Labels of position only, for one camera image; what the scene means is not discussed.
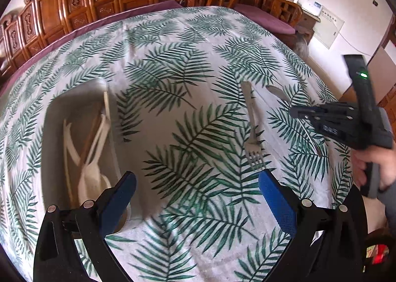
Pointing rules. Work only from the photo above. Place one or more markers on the metal spoon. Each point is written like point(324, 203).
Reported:
point(275, 91)

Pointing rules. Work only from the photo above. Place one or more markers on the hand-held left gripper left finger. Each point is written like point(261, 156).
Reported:
point(119, 198)

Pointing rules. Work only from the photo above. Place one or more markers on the beige chopstick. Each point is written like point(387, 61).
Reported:
point(107, 104)

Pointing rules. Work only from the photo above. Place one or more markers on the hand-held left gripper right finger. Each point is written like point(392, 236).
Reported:
point(275, 198)

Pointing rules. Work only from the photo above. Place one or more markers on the person's dark clothing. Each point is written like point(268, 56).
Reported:
point(359, 198)

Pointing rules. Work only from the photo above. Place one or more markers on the white box with blue print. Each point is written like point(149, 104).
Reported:
point(312, 8)

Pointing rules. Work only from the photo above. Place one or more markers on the row of carved wooden chairs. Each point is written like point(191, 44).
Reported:
point(77, 0)

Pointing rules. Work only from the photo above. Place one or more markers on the white wall panel box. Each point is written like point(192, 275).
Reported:
point(329, 28)

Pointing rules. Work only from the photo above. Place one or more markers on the leaf print tablecloth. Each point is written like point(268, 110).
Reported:
point(185, 68)

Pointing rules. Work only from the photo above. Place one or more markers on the wooden nightstand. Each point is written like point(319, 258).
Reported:
point(306, 22)

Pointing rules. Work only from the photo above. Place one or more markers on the purple seat cushion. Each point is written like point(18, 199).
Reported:
point(269, 19)

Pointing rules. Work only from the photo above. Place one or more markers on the red packet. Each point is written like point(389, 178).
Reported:
point(379, 254)

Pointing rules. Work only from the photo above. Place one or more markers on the white rectangular tray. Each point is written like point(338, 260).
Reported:
point(55, 121)

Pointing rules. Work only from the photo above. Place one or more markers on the metal fork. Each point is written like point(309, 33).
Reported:
point(252, 121)

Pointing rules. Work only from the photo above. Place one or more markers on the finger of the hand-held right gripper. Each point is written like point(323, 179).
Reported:
point(324, 110)
point(334, 130)

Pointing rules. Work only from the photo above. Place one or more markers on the grey fluffy object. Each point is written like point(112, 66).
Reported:
point(301, 44)

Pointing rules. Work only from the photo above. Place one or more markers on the beige board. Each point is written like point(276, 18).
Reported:
point(383, 64)

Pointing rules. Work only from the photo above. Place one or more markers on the person's right hand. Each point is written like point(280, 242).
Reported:
point(388, 167)

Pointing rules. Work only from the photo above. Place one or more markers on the wooden bench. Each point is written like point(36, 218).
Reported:
point(284, 6)

